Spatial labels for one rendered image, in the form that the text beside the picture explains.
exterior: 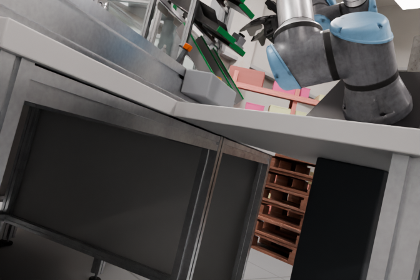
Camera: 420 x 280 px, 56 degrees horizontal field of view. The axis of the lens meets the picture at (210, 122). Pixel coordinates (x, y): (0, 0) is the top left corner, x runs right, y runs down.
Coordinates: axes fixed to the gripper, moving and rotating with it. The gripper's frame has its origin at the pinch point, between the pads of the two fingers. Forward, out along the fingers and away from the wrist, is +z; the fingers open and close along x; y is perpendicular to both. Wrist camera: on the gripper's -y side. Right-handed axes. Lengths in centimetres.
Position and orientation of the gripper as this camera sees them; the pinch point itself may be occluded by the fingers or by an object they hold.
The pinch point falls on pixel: (247, 34)
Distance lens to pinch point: 162.1
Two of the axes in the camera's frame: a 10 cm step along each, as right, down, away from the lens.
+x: 5.8, 2.6, 7.7
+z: -8.1, 2.9, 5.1
